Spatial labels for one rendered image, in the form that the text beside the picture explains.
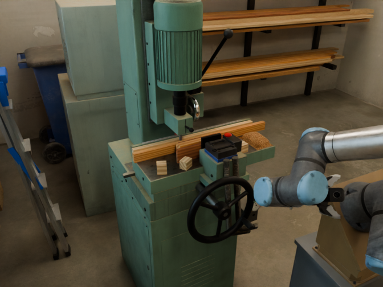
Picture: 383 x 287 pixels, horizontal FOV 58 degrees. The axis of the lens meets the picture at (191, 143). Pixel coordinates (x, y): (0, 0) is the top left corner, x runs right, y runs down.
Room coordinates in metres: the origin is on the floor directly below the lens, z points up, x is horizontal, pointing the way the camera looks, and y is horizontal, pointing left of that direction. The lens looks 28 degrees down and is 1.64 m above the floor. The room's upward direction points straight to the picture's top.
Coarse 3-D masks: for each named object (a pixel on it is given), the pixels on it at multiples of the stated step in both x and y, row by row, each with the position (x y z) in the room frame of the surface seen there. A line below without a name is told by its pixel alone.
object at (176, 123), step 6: (168, 108) 1.37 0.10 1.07; (168, 114) 1.33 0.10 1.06; (174, 114) 1.31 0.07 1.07; (186, 114) 1.31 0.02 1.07; (168, 120) 1.33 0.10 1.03; (174, 120) 1.28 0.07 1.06; (180, 120) 1.26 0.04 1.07; (186, 120) 1.27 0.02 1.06; (192, 120) 1.28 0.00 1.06; (168, 126) 1.34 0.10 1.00; (174, 126) 1.28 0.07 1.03; (180, 126) 1.26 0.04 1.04; (192, 126) 1.28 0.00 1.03; (180, 132) 1.26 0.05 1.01; (186, 132) 1.27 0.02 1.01
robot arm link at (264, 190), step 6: (258, 180) 0.89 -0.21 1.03; (264, 180) 0.87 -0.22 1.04; (270, 180) 0.87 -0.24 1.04; (276, 180) 0.86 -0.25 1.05; (258, 186) 0.88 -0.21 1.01; (264, 186) 0.86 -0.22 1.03; (270, 186) 0.84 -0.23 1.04; (258, 192) 0.87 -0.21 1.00; (264, 192) 0.85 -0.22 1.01; (270, 192) 0.83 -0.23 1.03; (258, 198) 0.86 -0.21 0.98; (264, 198) 0.84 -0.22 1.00; (270, 198) 0.82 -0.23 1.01; (276, 198) 0.82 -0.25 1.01; (264, 204) 0.83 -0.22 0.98; (270, 204) 0.83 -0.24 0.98; (276, 204) 0.83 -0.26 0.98; (282, 204) 0.82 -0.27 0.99
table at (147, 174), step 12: (168, 156) 1.26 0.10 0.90; (252, 156) 1.29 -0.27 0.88; (264, 156) 1.32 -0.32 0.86; (144, 168) 1.16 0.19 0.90; (156, 168) 1.16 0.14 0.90; (168, 168) 1.16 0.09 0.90; (192, 168) 1.16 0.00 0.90; (144, 180) 1.13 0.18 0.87; (156, 180) 1.08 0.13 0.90; (168, 180) 1.10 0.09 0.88; (180, 180) 1.13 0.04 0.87; (192, 180) 1.15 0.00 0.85; (204, 180) 1.13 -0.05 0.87; (156, 192) 1.08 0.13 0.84
